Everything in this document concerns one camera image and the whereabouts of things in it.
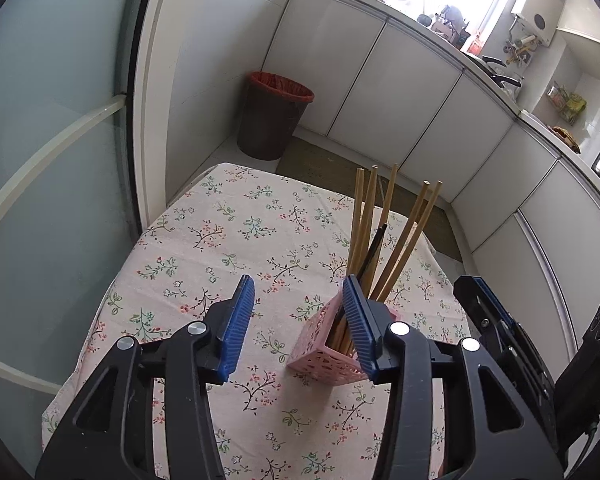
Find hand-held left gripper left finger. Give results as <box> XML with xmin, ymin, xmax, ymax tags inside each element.
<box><xmin>35</xmin><ymin>275</ymin><xmax>256</xmax><ymax>480</ymax></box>

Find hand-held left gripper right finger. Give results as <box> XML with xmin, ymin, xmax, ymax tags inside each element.
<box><xmin>342</xmin><ymin>275</ymin><xmax>564</xmax><ymax>480</ymax></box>

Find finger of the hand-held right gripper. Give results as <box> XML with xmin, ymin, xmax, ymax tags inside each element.
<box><xmin>490</xmin><ymin>327</ymin><xmax>563</xmax><ymax>456</ymax></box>
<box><xmin>453</xmin><ymin>276</ymin><xmax>518</xmax><ymax>356</ymax></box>

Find pink perforated chopstick holder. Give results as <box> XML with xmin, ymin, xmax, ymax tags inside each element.
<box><xmin>286</xmin><ymin>295</ymin><xmax>403</xmax><ymax>386</ymax></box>

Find black chopstick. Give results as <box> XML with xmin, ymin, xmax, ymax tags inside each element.
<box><xmin>355</xmin><ymin>224</ymin><xmax>387</xmax><ymax>286</ymax></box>
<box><xmin>361</xmin><ymin>225</ymin><xmax>388</xmax><ymax>288</ymax></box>

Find wooden chopstick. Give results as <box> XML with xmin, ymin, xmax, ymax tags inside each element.
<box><xmin>346</xmin><ymin>168</ymin><xmax>366</xmax><ymax>283</ymax></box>
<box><xmin>355</xmin><ymin>165</ymin><xmax>379</xmax><ymax>276</ymax></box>
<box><xmin>370</xmin><ymin>180</ymin><xmax>431</xmax><ymax>298</ymax></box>
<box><xmin>365</xmin><ymin>163</ymin><xmax>399</xmax><ymax>281</ymax></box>
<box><xmin>376</xmin><ymin>180</ymin><xmax>443</xmax><ymax>303</ymax></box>

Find floral tablecloth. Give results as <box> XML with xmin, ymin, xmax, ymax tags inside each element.
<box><xmin>40</xmin><ymin>161</ymin><xmax>468</xmax><ymax>480</ymax></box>

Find brown floor mat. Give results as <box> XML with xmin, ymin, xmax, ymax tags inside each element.
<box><xmin>280</xmin><ymin>137</ymin><xmax>463</xmax><ymax>263</ymax></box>

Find brown basket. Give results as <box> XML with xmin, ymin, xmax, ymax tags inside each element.
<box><xmin>552</xmin><ymin>126</ymin><xmax>582</xmax><ymax>153</ymax></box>

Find white kitchen cabinets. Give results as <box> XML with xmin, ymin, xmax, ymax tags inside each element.
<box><xmin>262</xmin><ymin>0</ymin><xmax>600</xmax><ymax>411</ymax></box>

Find brown trash bin red liner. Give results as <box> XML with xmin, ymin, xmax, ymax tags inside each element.
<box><xmin>237</xmin><ymin>71</ymin><xmax>315</xmax><ymax>162</ymax></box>

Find green tin box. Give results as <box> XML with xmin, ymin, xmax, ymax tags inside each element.
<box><xmin>562</xmin><ymin>92</ymin><xmax>588</xmax><ymax>126</ymax></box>

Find black frying pan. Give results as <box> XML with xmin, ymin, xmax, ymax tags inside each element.
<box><xmin>481</xmin><ymin>55</ymin><xmax>524</xmax><ymax>90</ymax></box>

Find metal water pipes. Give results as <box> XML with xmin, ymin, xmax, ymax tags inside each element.
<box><xmin>502</xmin><ymin>34</ymin><xmax>539</xmax><ymax>67</ymax></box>

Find dark objects on windowsill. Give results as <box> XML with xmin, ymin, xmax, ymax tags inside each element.
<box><xmin>417</xmin><ymin>4</ymin><xmax>473</xmax><ymax>47</ymax></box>

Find white water heater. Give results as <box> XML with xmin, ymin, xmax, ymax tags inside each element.
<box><xmin>510</xmin><ymin>0</ymin><xmax>566</xmax><ymax>46</ymax></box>

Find frosted glass sliding door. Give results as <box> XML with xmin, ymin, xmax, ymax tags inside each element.
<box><xmin>0</xmin><ymin>0</ymin><xmax>148</xmax><ymax>461</ymax></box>

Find black cable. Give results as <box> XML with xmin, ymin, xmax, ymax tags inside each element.
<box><xmin>566</xmin><ymin>422</ymin><xmax>600</xmax><ymax>480</ymax></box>

